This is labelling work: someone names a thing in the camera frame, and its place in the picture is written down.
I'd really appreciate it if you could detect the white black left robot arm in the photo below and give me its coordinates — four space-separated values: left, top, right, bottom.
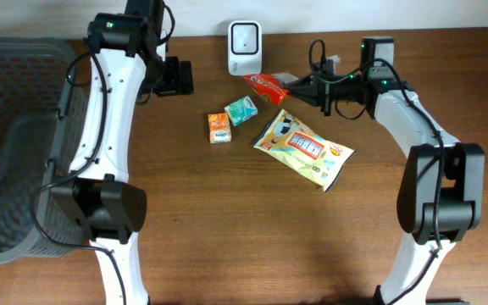
47 0 194 304

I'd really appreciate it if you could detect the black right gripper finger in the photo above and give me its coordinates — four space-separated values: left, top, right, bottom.
288 75 313 88
288 91 314 106

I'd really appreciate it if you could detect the red snack packet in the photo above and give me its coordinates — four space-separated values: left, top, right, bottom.
242 72 298 106

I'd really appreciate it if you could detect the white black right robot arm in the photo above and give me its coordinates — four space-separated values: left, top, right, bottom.
284 36 485 304

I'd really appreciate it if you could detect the white barcode scanner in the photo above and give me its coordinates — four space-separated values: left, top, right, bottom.
227 20 263 76

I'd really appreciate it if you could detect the orange tissue pack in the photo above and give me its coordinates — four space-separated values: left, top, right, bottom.
208 113 232 143

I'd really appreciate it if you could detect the grey plastic mesh basket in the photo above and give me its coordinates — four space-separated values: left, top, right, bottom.
0 38 88 264

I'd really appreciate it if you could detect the teal tissue pack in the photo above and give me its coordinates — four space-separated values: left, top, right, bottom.
225 96 258 126

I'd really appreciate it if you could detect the yellow snack bag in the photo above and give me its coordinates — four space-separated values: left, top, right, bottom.
252 109 355 191

